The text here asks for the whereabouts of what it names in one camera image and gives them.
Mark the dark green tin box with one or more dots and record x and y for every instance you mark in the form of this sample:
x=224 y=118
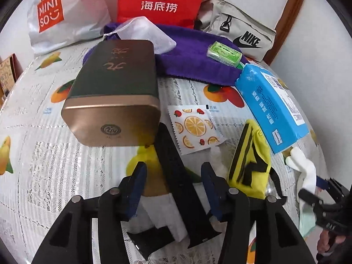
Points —
x=110 y=88

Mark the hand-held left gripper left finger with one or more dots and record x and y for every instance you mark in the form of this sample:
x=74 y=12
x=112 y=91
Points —
x=137 y=192

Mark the yellow black pouch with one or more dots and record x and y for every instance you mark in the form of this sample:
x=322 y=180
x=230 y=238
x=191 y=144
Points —
x=255 y=154

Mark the brown patterned book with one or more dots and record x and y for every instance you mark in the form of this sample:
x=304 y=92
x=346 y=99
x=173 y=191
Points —
x=7 y=77

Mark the white plastic shopping bag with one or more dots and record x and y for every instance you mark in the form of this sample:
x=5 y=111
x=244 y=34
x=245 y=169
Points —
x=68 y=35

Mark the person's right hand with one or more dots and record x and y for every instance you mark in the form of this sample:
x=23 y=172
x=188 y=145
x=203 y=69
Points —
x=324 y=242

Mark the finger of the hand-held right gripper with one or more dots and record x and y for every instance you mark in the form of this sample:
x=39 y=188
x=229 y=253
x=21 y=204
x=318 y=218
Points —
x=334 y=185
x=310 y=198

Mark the fruit print sachet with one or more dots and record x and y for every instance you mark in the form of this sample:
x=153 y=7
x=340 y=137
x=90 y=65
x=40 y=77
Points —
x=192 y=126

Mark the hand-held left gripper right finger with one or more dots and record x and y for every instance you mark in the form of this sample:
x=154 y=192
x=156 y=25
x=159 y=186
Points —
x=213 y=194

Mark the grey waist bag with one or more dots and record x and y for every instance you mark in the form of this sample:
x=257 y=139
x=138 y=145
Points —
x=247 y=22

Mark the green cassette print packet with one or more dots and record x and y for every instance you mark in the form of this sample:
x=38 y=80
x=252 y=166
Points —
x=224 y=52

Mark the blue tissue pack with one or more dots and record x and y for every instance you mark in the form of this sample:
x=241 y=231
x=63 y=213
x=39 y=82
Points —
x=272 y=107

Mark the red paper bag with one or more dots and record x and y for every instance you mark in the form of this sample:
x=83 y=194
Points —
x=132 y=5

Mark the brown wooden door frame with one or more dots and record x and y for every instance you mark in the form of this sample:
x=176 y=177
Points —
x=291 y=5

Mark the purple towel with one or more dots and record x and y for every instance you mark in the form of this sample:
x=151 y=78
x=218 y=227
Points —
x=192 y=57

